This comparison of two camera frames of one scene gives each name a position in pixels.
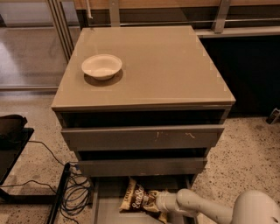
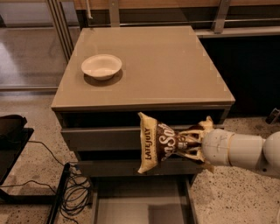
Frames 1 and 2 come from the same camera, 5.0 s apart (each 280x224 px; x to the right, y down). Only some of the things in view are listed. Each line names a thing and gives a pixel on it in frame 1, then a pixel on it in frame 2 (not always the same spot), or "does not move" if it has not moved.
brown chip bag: [133, 200] to [159, 142]
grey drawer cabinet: [141, 102] does not move
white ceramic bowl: [101, 66] does not move
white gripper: [162, 200] to [215, 145]
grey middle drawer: [141, 166] does not move
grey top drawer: [136, 137] does not move
